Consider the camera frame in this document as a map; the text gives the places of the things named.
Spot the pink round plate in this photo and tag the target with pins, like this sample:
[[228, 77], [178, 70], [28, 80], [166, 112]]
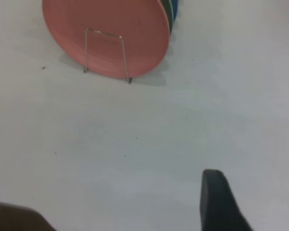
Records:
[[135, 29]]

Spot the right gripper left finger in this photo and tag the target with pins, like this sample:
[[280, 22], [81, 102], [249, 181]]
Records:
[[219, 207]]

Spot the green round plate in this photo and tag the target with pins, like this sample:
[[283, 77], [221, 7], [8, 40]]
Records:
[[169, 9]]

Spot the blue round plate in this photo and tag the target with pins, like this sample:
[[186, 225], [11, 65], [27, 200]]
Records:
[[175, 7]]

